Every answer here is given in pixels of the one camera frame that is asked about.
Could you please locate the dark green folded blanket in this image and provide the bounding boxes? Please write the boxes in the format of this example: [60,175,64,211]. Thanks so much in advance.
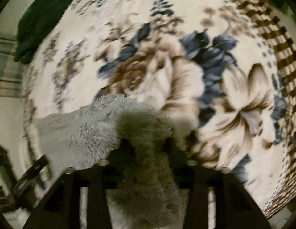
[14,0,73,65]

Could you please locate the floral bed blanket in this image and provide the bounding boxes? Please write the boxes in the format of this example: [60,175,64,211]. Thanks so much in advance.
[21,0,296,216]

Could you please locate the grey-green curtain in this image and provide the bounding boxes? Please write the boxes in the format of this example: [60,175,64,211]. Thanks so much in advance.
[0,37,24,98]

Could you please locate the grey fluffy fleece pants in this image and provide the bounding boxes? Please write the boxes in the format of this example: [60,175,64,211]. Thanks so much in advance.
[35,95,188,228]

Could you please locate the brown checkered underblanket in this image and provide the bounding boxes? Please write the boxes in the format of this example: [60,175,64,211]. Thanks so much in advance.
[230,0,296,218]

